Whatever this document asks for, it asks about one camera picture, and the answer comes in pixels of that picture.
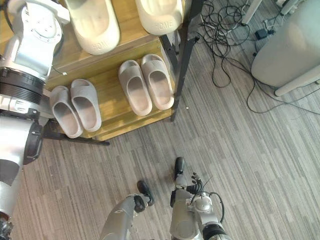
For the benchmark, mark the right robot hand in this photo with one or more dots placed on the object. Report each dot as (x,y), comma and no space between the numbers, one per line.
(194,186)

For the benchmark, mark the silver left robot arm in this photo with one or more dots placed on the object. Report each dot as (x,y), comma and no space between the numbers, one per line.
(32,32)

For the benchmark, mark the dark right robot foot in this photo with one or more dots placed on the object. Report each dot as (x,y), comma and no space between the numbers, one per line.
(179,165)

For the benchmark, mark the dark robot foot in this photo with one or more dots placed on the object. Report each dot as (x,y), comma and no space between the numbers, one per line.
(179,165)
(144,188)

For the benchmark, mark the silver right robot leg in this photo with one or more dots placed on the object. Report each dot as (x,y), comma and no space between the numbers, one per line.
(181,215)

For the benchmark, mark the dark left robot foot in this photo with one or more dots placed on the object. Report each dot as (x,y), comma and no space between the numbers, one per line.
(144,188)

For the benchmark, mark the beige foam slipper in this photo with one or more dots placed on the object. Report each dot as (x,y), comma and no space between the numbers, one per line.
(136,92)
(158,85)

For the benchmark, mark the taupe foam slipper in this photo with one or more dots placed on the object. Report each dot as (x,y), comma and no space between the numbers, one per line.
(65,115)
(86,107)

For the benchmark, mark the white furniture base bar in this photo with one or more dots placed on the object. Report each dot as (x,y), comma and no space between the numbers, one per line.
(297,81)

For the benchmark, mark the black power adapter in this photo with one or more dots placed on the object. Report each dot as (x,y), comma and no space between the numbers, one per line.
(261,33)

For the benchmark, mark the cream slipper with HOME print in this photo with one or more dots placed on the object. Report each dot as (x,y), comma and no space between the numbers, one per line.
(160,15)

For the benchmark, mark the white table leg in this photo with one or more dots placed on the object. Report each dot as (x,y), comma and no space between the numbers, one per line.
(252,11)

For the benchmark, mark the plain cream slipper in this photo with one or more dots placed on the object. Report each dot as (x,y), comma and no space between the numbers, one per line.
(96,25)

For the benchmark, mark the white power strip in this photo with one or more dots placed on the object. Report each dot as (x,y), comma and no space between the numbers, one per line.
(288,7)

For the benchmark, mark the wooden shoe rack, black frame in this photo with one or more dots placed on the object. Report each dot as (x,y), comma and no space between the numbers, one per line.
(112,82)

